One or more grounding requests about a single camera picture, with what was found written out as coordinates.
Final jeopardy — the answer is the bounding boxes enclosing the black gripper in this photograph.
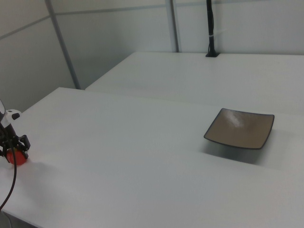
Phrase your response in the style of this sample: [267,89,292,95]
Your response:
[0,122,31,159]

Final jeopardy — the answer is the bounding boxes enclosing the red apple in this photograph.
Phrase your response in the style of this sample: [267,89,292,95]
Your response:
[6,147,28,166]

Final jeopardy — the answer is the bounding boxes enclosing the square brown ceramic plate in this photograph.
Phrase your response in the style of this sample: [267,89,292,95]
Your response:
[203,108,276,150]

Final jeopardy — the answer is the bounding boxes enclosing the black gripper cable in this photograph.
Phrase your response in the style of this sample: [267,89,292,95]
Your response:
[0,142,18,211]

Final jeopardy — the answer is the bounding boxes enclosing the grey partition post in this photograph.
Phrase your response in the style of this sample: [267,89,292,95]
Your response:
[165,0,180,53]
[44,0,81,90]

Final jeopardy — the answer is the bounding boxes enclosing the black camera stand pole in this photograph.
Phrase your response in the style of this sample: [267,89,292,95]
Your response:
[205,0,220,58]

